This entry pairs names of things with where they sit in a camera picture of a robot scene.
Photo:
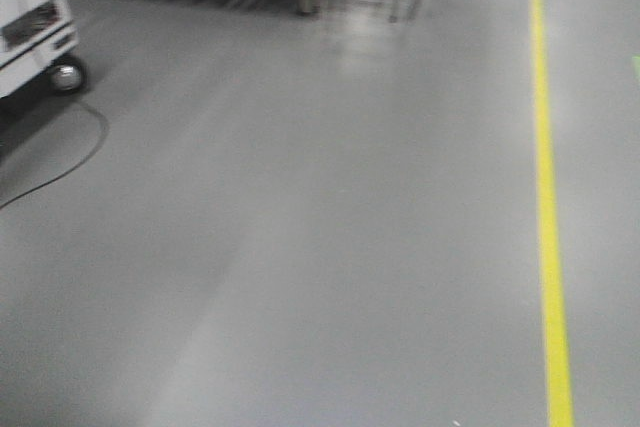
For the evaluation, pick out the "white wheeled cart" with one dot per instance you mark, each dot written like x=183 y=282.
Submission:
x=37 y=38

